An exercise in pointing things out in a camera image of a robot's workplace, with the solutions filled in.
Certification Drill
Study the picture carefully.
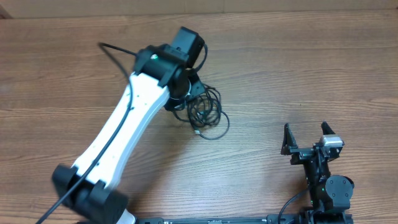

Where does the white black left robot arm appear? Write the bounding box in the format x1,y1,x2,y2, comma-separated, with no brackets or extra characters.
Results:
52,27,206,223

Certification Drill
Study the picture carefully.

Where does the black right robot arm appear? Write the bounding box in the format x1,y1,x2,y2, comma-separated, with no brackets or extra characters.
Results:
277,121,354,223

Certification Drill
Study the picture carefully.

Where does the black usb cable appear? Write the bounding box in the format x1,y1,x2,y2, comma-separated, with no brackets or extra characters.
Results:
172,43,230,141

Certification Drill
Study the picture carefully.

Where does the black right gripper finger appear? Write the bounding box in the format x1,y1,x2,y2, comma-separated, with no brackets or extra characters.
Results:
321,121,335,135
280,123,298,155

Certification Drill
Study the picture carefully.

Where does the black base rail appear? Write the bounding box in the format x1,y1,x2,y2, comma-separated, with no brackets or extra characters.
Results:
136,213,354,224

